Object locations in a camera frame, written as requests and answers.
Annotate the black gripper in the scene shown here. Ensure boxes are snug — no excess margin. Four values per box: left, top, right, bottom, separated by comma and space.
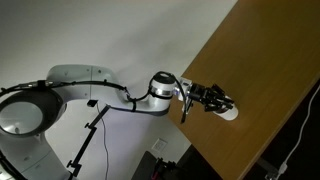
189, 82, 235, 113

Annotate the white mug with dark logo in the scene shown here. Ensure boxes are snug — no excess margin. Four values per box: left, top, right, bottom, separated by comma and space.
213, 102, 240, 122

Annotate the black floor equipment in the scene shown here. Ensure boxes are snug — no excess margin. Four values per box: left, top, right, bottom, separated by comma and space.
131, 149, 188, 180

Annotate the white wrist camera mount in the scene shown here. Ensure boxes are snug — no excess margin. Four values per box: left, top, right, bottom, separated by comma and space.
177, 76, 195, 103

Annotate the white wall outlet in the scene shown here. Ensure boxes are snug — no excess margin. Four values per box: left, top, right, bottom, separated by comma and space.
151, 137, 169, 153

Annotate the grey table frame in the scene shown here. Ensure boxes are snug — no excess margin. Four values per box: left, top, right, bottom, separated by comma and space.
255, 157, 280, 180

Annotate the white cable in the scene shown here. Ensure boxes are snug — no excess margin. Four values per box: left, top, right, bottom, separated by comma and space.
283, 84, 320, 168

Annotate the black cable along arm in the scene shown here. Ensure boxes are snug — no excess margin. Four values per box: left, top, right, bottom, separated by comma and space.
0, 79, 153, 113

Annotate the thin dark wall cable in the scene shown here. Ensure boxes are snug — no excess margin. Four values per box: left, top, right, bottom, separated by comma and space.
97, 105, 112, 180

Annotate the black jointed camera stand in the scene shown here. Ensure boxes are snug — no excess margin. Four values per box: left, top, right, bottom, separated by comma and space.
65, 99, 112, 180

